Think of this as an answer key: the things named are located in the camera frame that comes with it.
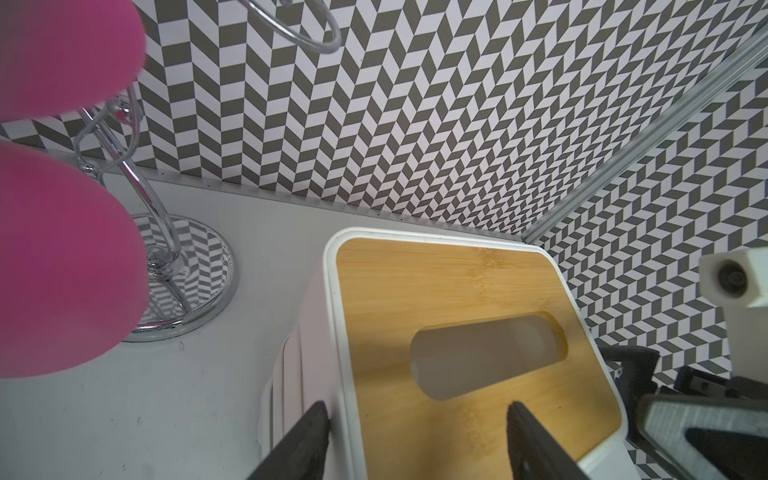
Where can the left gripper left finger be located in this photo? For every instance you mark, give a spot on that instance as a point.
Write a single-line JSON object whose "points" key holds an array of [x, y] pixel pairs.
{"points": [[301, 454]]}

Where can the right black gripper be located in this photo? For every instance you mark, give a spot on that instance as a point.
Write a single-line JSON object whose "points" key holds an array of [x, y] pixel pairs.
{"points": [[694, 437]]}

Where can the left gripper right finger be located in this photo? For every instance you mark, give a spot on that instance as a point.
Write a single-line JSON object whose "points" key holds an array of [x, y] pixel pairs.
{"points": [[533, 452]]}

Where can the grey lid tissue box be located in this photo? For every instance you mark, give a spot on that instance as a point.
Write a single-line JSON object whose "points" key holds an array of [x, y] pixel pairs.
{"points": [[282, 399]]}

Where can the pink plastic goblet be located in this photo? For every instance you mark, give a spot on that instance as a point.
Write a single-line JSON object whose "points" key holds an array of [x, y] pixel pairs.
{"points": [[74, 278]]}

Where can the chrome wire cup rack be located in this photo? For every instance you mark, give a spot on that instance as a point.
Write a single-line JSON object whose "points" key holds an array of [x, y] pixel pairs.
{"points": [[192, 273]]}

